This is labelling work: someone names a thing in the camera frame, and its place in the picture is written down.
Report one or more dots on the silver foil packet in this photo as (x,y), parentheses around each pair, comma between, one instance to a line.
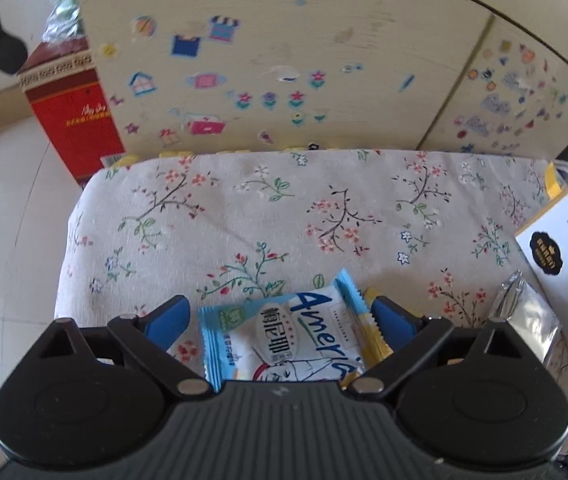
(528,312)

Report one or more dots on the cream cabinet with stickers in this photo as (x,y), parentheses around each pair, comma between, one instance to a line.
(473,76)

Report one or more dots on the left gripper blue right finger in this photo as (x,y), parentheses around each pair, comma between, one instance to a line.
(413,341)

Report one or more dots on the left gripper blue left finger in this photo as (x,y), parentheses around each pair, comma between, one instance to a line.
(147,340)

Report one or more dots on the red gift box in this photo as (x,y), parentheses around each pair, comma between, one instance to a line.
(61,84)

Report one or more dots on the floral tablecloth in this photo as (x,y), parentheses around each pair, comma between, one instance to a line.
(434,232)

